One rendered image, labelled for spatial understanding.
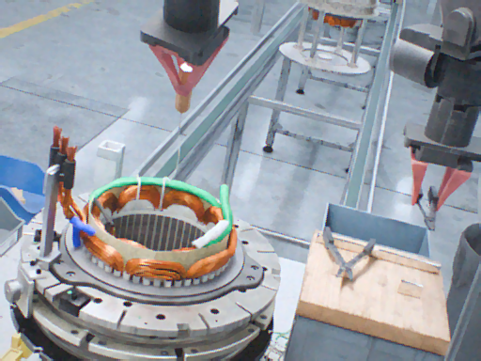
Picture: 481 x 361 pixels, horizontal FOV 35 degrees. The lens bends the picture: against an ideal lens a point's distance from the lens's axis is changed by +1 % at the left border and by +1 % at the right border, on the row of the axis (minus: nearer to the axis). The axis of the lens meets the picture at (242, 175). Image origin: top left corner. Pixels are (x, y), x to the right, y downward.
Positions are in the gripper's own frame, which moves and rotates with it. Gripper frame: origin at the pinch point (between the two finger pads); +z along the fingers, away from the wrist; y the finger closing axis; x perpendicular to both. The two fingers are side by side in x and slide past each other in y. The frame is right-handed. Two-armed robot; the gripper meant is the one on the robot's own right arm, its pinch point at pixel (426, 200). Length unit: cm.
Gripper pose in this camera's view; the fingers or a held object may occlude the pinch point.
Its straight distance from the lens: 102.5
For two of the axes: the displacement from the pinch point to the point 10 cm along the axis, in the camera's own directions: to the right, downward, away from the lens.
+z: -1.8, 8.9, 4.2
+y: -9.7, -2.3, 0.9
